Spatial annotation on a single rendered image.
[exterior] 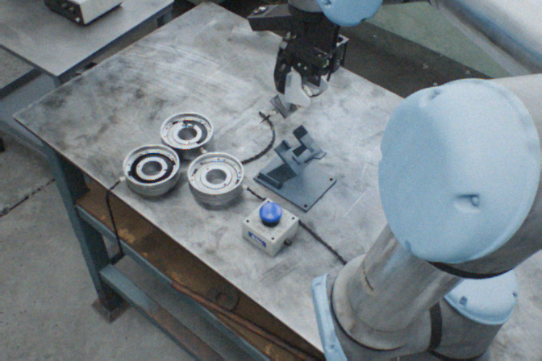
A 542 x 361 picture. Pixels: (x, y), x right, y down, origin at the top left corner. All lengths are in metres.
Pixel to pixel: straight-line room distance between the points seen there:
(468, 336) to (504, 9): 0.41
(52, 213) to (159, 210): 1.14
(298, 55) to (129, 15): 0.99
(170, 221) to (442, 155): 0.78
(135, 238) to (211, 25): 0.56
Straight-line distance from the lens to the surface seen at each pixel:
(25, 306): 2.03
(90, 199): 1.48
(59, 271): 2.06
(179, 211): 1.10
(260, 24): 0.95
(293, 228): 1.04
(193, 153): 1.16
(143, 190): 1.11
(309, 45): 0.90
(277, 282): 1.01
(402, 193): 0.42
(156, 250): 1.36
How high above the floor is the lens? 1.66
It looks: 47 degrees down
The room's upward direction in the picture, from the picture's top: 2 degrees clockwise
